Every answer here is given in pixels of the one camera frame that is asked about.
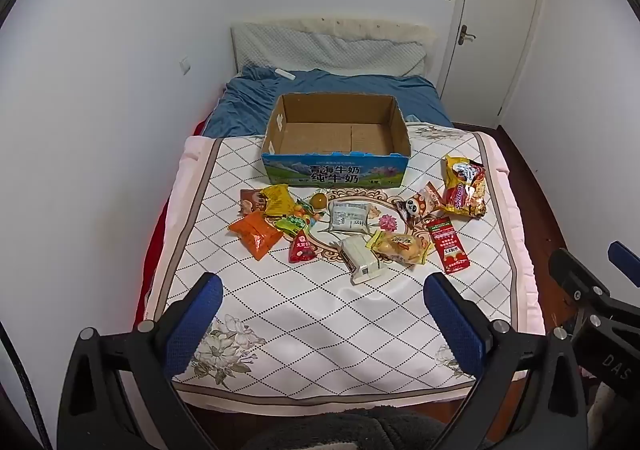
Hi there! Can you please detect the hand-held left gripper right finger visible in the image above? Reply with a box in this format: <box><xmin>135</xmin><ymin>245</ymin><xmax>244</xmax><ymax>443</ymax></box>
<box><xmin>423</xmin><ymin>273</ymin><xmax>591</xmax><ymax>450</ymax></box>

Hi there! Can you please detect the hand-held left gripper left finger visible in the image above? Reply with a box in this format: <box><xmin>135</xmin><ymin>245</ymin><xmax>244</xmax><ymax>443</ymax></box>
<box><xmin>59</xmin><ymin>273</ymin><xmax>224</xmax><ymax>450</ymax></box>

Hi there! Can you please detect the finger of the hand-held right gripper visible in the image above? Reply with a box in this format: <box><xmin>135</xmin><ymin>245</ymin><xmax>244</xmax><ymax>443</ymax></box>
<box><xmin>548</xmin><ymin>247</ymin><xmax>621</xmax><ymax>318</ymax></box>
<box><xmin>608</xmin><ymin>240</ymin><xmax>640</xmax><ymax>288</ymax></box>

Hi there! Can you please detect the long red snack packet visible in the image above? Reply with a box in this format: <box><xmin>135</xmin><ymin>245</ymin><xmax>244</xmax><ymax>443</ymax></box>
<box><xmin>427</xmin><ymin>216</ymin><xmax>471</xmax><ymax>275</ymax></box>

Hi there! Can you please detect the colourful candy ball bag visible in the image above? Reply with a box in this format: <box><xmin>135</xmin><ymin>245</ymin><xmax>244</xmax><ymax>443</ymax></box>
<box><xmin>274</xmin><ymin>200</ymin><xmax>326</xmax><ymax>238</ymax></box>

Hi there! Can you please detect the cardboard box with blue print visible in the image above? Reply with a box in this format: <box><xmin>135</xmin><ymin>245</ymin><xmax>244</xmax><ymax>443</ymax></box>
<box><xmin>261</xmin><ymin>92</ymin><xmax>412</xmax><ymax>188</ymax></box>

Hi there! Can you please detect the red bed sheet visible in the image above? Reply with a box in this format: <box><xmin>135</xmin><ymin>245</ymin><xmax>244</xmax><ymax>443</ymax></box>
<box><xmin>132</xmin><ymin>120</ymin><xmax>211</xmax><ymax>328</ymax></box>

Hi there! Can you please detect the yellow cake packet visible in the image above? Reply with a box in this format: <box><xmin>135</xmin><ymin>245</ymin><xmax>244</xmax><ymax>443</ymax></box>
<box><xmin>366</xmin><ymin>229</ymin><xmax>433</xmax><ymax>267</ymax></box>

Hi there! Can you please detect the orange snack packet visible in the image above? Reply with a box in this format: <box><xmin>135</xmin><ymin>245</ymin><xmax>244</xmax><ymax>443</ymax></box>
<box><xmin>228</xmin><ymin>210</ymin><xmax>284</xmax><ymax>262</ymax></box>

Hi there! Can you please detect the white bread packet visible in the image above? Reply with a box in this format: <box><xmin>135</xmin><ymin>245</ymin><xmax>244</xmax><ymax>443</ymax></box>
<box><xmin>337</xmin><ymin>235</ymin><xmax>388</xmax><ymax>286</ymax></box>

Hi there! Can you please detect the white floral diamond quilt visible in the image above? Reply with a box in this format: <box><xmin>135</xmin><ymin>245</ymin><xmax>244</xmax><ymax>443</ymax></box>
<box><xmin>142</xmin><ymin>125</ymin><xmax>546</xmax><ymax>416</ymax></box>

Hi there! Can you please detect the panda print snack packet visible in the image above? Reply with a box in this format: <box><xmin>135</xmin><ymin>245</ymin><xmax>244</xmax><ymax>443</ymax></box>
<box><xmin>396</xmin><ymin>181</ymin><xmax>446</xmax><ymax>223</ymax></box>

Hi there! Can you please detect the red triangular snack packet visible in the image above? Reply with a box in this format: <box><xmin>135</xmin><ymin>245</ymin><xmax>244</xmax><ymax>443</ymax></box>
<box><xmin>287</xmin><ymin>229</ymin><xmax>317</xmax><ymax>265</ymax></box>

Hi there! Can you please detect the brown pink snack packet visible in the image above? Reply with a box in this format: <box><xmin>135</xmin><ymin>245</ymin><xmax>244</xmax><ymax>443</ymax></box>
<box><xmin>240</xmin><ymin>189</ymin><xmax>271</xmax><ymax>217</ymax></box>

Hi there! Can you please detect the large yellow red snack bag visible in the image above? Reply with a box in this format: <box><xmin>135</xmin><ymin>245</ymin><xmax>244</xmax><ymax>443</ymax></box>
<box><xmin>432</xmin><ymin>155</ymin><xmax>487</xmax><ymax>219</ymax></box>

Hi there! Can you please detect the yellow snack packet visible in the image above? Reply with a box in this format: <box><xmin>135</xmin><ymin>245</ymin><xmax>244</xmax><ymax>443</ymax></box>
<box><xmin>262</xmin><ymin>184</ymin><xmax>298</xmax><ymax>218</ymax></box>

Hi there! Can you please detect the clear packet with white label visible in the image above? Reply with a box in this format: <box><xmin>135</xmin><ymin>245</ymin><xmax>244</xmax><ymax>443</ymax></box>
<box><xmin>327</xmin><ymin>200</ymin><xmax>373</xmax><ymax>233</ymax></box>

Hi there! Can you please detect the dark fleece clothing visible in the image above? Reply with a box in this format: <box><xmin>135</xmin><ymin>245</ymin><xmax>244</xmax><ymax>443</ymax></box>
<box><xmin>245</xmin><ymin>405</ymin><xmax>446</xmax><ymax>450</ymax></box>

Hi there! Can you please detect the blue blanket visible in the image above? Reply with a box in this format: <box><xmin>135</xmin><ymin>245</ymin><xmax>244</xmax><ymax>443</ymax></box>
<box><xmin>202</xmin><ymin>65</ymin><xmax>453</xmax><ymax>138</ymax></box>

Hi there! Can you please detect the white door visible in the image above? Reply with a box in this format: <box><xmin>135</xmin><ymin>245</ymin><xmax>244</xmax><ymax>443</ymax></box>
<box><xmin>437</xmin><ymin>0</ymin><xmax>548</xmax><ymax>128</ymax></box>

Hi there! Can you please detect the white quilted headboard cushion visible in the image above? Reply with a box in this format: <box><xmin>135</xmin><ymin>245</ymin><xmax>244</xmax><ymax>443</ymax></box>
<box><xmin>231</xmin><ymin>20</ymin><xmax>436</xmax><ymax>78</ymax></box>

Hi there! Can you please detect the black cable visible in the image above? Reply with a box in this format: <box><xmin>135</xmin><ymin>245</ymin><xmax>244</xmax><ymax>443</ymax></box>
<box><xmin>0</xmin><ymin>320</ymin><xmax>53</xmax><ymax>450</ymax></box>

